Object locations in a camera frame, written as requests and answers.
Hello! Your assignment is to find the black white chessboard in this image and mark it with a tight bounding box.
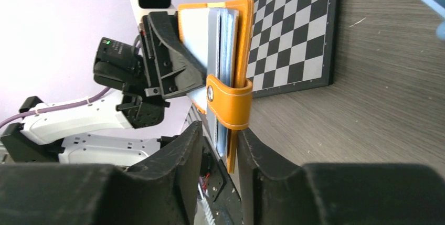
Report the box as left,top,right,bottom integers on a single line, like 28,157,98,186
247,0,340,98

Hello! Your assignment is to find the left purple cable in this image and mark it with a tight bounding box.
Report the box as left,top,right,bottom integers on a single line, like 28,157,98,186
0,86,113,130

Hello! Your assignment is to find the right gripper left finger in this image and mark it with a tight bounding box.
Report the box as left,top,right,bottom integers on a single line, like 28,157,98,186
127,121,203,224

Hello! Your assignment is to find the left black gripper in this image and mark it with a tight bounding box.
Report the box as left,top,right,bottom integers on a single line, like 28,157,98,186
140,12,207,99

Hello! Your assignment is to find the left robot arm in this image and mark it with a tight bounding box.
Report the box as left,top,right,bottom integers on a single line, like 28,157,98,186
1,12,206,163

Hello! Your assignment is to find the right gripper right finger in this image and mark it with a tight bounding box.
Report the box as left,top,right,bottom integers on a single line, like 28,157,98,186
237,128,306,224

